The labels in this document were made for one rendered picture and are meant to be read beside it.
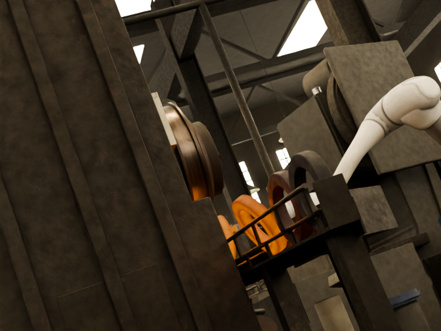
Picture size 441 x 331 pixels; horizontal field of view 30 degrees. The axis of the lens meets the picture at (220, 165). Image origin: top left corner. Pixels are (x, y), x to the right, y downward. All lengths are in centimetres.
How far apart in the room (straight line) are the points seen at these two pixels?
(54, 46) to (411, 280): 349
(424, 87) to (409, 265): 270
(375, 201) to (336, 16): 517
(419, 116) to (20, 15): 142
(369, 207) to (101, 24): 100
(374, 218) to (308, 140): 435
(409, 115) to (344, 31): 448
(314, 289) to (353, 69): 215
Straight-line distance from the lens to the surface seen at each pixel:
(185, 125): 282
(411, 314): 411
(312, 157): 183
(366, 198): 242
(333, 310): 362
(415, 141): 666
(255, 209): 215
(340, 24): 749
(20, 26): 260
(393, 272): 546
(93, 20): 261
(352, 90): 645
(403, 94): 301
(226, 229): 266
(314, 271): 696
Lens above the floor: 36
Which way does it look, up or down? 14 degrees up
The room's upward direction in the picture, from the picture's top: 22 degrees counter-clockwise
